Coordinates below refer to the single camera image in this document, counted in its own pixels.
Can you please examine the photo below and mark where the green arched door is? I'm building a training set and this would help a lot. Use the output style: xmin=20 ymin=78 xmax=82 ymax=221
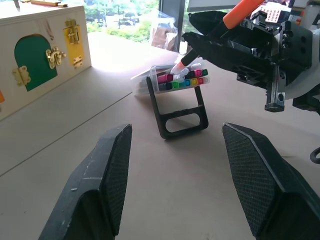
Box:
xmin=14 ymin=34 xmax=59 ymax=92

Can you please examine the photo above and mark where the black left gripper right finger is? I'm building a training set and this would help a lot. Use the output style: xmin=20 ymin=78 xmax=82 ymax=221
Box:
xmin=221 ymin=122 xmax=320 ymax=240

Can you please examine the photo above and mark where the black pen holder stand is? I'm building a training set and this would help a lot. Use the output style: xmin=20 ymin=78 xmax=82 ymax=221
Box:
xmin=146 ymin=76 xmax=210 ymax=140

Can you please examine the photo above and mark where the pink marker pen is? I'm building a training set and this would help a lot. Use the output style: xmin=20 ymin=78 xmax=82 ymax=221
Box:
xmin=157 ymin=73 xmax=174 ymax=85

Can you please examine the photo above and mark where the yellow door with gold latch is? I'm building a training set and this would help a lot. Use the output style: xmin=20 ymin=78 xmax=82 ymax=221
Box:
xmin=62 ymin=19 xmax=85 ymax=69

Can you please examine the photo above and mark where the clear plastic pen holder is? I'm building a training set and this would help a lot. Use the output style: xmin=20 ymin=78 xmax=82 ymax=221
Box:
xmin=130 ymin=63 xmax=211 ymax=98

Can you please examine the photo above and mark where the clear plastic bag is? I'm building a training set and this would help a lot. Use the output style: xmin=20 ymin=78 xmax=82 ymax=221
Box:
xmin=150 ymin=9 xmax=181 ymax=53

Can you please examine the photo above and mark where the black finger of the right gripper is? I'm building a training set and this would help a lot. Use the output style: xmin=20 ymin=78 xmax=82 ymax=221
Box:
xmin=181 ymin=31 xmax=275 ymax=89
xmin=187 ymin=9 xmax=235 ymax=39

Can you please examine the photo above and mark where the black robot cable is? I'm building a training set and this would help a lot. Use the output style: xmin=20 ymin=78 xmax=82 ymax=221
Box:
xmin=309 ymin=146 xmax=320 ymax=165

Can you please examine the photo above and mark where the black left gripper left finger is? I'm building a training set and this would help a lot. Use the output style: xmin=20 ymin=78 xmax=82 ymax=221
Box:
xmin=38 ymin=123 xmax=133 ymax=240

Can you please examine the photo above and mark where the orange and black marker pen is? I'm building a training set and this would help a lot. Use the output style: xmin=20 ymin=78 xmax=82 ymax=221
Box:
xmin=171 ymin=0 xmax=266 ymax=76

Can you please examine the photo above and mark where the wooden latch box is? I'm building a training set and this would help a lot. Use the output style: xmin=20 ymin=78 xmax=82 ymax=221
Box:
xmin=0 ymin=4 xmax=92 ymax=121

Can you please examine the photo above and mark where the yellow wooden piece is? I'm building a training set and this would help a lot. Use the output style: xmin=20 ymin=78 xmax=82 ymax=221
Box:
xmin=29 ymin=0 xmax=69 ymax=8

